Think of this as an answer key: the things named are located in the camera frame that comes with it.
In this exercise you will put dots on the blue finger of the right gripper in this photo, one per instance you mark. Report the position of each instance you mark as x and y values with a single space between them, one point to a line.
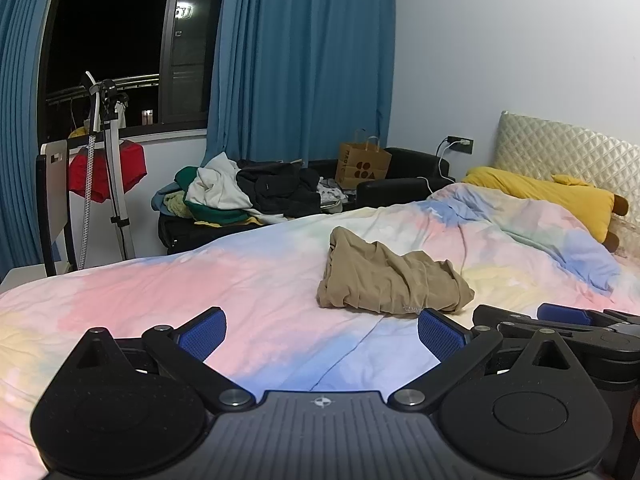
551 316

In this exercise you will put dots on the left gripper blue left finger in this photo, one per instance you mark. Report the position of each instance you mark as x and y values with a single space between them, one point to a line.
181 352

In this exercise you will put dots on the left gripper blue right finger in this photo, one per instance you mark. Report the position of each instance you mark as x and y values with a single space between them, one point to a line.
462 354

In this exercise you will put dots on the tan printed t-shirt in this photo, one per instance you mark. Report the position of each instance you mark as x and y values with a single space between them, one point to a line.
370 277

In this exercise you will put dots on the black clothes on pile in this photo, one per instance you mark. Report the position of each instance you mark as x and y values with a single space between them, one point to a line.
285 188

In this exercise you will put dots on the pastel tie-dye duvet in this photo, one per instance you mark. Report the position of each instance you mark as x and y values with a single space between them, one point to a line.
515 254

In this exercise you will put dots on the yellow plush pillow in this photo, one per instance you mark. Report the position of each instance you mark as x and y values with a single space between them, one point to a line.
592 206

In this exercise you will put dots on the black sofa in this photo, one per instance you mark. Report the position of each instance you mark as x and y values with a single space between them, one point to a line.
411 176

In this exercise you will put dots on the white sweatshirt on pile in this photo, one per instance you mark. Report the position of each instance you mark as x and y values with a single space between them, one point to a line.
215 186

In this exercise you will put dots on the green garment on pile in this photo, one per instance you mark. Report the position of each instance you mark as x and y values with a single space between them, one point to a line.
171 200

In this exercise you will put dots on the quilted beige headboard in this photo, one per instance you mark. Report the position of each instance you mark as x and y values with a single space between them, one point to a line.
538 148

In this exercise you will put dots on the brown paper shopping bag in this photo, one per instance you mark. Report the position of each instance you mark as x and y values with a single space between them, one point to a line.
361 160

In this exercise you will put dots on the silver chair back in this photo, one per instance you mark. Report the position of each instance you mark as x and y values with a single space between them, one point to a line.
53 206

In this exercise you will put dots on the garment steamer stand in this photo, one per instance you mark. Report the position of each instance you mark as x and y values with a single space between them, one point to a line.
104 118

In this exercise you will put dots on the right blue curtain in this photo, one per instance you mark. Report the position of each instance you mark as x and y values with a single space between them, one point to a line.
293 79

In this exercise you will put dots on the blue curtain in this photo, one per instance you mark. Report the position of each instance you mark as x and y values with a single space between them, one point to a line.
22 28
293 79

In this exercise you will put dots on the left blue curtain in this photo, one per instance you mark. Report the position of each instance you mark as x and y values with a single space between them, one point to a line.
22 28

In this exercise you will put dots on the wall power outlet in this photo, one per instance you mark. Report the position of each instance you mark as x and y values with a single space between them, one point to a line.
459 144

